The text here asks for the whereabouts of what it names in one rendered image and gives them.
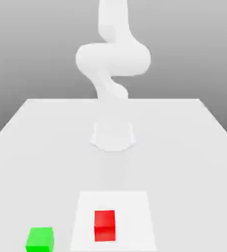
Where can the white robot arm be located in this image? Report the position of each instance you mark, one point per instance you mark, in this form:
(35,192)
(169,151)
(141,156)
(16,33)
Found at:
(113,59)

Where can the small red cube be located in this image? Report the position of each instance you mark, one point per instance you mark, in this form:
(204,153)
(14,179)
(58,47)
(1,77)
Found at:
(104,224)

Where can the small green cube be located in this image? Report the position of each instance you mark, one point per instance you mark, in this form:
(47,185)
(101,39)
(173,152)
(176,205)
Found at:
(40,239)

